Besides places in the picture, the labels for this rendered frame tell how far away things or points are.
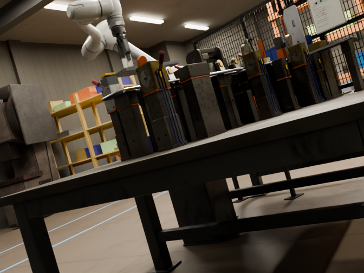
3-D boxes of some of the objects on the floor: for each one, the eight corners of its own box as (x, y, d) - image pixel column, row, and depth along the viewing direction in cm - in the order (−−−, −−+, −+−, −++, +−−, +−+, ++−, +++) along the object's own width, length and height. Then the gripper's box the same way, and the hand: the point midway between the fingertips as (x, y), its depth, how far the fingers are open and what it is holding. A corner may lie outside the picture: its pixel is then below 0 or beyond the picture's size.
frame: (493, 394, 90) (410, 107, 89) (40, 353, 177) (-2, 207, 177) (450, 159, 305) (426, 75, 305) (255, 193, 392) (236, 127, 392)
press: (46, 212, 830) (12, 91, 829) (85, 203, 766) (47, 73, 765) (-13, 234, 720) (-53, 96, 719) (27, 227, 656) (-17, 75, 655)
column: (183, 246, 281) (156, 154, 280) (204, 230, 307) (180, 146, 306) (221, 242, 264) (193, 144, 264) (240, 226, 290) (214, 137, 290)
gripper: (106, 35, 230) (118, 74, 231) (115, 22, 212) (127, 65, 212) (119, 33, 233) (130, 71, 234) (128, 20, 215) (140, 62, 215)
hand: (127, 63), depth 223 cm, fingers open, 7 cm apart
